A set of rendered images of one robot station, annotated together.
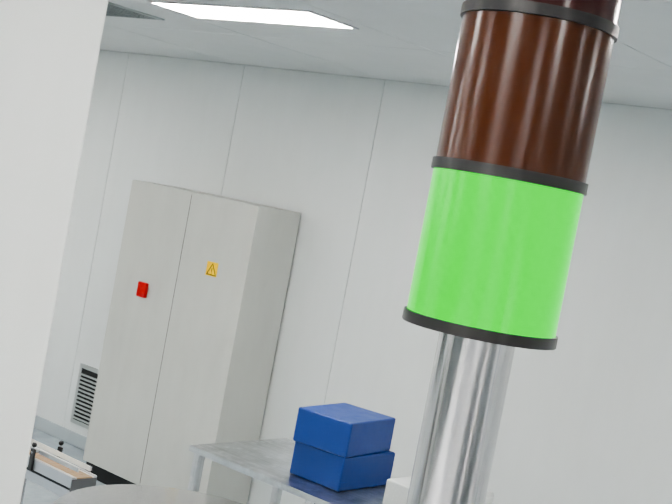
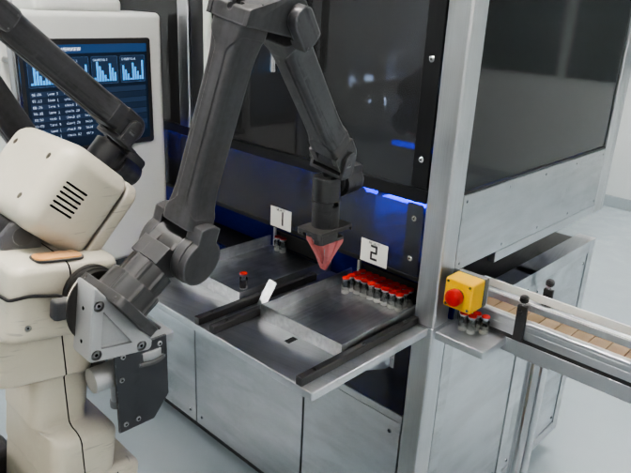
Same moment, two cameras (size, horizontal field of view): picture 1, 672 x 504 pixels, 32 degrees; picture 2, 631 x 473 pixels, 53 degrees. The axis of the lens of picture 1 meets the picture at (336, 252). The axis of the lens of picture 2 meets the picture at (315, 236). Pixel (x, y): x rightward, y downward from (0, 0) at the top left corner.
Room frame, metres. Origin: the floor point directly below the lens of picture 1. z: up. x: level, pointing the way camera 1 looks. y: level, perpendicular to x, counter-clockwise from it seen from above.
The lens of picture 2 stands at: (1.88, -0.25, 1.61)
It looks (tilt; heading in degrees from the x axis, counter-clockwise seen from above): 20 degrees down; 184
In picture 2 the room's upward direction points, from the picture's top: 3 degrees clockwise
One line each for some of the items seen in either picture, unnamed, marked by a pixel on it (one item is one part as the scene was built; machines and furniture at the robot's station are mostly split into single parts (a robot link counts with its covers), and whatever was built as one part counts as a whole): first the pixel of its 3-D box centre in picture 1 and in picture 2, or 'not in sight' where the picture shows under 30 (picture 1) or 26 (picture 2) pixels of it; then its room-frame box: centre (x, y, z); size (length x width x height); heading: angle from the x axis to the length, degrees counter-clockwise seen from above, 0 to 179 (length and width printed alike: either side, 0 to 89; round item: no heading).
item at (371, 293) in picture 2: not in sight; (374, 292); (0.38, -0.18, 0.91); 0.18 x 0.02 x 0.05; 52
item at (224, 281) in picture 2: not in sight; (256, 266); (0.25, -0.51, 0.90); 0.34 x 0.26 x 0.04; 141
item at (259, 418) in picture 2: not in sight; (283, 295); (-0.52, -0.52, 0.44); 2.06 x 1.00 x 0.88; 51
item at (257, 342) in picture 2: not in sight; (279, 302); (0.41, -0.42, 0.87); 0.70 x 0.48 x 0.02; 51
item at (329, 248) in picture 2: not in sight; (328, 247); (0.64, -0.30, 1.12); 0.07 x 0.07 x 0.09; 51
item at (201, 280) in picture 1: (185, 347); not in sight; (7.68, 0.86, 1.03); 1.20 x 0.43 x 2.05; 51
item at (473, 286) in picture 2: not in sight; (465, 291); (0.53, 0.02, 1.00); 0.08 x 0.07 x 0.07; 141
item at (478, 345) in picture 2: not in sight; (473, 335); (0.51, 0.06, 0.87); 0.14 x 0.13 x 0.02; 141
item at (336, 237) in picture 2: not in sight; (320, 250); (0.65, -0.31, 1.12); 0.07 x 0.07 x 0.09; 51
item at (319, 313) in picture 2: not in sight; (346, 307); (0.46, -0.25, 0.90); 0.34 x 0.26 x 0.04; 142
